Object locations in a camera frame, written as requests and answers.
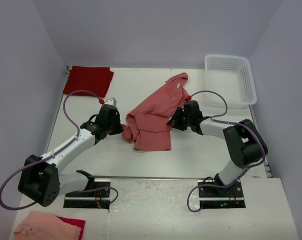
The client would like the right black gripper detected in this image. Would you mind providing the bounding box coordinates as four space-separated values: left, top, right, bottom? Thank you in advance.
167 107 193 132

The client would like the white plastic basket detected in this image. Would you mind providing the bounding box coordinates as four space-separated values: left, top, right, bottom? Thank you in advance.
204 54 257 109

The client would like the folded light pink shirt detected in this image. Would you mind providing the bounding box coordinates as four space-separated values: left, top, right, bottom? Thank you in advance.
13 211 81 240

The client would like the folded red shirt front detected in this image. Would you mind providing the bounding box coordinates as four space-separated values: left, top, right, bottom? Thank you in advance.
57 216 85 240

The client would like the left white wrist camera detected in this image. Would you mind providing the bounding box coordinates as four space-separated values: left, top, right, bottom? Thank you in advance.
104 98 117 107

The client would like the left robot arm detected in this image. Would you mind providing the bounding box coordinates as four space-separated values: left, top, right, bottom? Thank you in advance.
18 104 123 207

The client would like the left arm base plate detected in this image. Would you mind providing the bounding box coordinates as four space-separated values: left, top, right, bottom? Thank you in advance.
63 188 110 210

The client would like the folded dark red shirt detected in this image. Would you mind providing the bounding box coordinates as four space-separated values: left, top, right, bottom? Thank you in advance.
63 65 114 98

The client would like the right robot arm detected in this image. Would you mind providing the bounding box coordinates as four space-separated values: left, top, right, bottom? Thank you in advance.
167 100 268 197

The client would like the salmon pink t shirt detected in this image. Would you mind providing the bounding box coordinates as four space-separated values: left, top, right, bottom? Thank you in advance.
122 72 189 152

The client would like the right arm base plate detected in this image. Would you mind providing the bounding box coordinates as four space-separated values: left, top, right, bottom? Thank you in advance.
198 182 246 210

